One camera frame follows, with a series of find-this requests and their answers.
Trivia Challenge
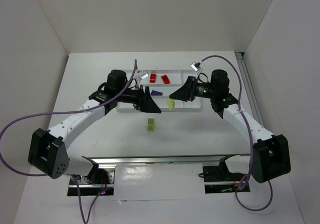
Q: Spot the white compartment tray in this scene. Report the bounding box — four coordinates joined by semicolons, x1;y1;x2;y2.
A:
131;70;202;112

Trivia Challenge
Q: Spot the aluminium rail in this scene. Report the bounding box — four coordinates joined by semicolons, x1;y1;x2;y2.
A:
82;154;256;165
235;52;264;126

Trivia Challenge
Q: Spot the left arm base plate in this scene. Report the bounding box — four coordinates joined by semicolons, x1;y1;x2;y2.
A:
76;165;116;196

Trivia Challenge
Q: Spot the aluminium rail right side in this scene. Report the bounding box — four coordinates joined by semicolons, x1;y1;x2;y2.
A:
235;52;264;126

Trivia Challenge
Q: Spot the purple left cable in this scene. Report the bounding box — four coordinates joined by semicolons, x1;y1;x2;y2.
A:
0;59;140;223

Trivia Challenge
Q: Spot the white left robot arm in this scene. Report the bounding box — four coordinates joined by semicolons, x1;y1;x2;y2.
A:
28;70;161;182

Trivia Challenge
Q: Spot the purple lego brick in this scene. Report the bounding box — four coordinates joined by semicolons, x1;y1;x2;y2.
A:
151;90;163;96

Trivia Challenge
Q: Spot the pale green curved lego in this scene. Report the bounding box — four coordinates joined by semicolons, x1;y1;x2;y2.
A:
147;118;155;125

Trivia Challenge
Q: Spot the red curved lego brick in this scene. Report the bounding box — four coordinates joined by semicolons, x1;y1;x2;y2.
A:
161;75;170;84

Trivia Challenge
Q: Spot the aluminium rail front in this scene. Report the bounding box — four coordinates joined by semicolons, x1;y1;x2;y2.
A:
82;154;256;165

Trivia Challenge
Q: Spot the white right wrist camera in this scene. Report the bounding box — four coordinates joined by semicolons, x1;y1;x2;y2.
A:
190;62;202;72

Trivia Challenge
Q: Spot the pale green square lego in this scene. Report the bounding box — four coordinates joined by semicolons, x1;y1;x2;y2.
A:
147;124;155;132

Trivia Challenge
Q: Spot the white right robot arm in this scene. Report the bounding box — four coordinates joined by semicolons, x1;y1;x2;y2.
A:
170;70;291;183

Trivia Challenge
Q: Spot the red lego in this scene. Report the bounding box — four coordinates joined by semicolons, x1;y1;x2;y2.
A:
149;73;157;83

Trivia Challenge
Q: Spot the pale green long lego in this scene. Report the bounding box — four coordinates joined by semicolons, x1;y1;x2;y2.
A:
166;99;175;110

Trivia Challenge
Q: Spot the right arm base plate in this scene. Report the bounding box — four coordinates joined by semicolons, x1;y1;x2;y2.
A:
198;166;244;194

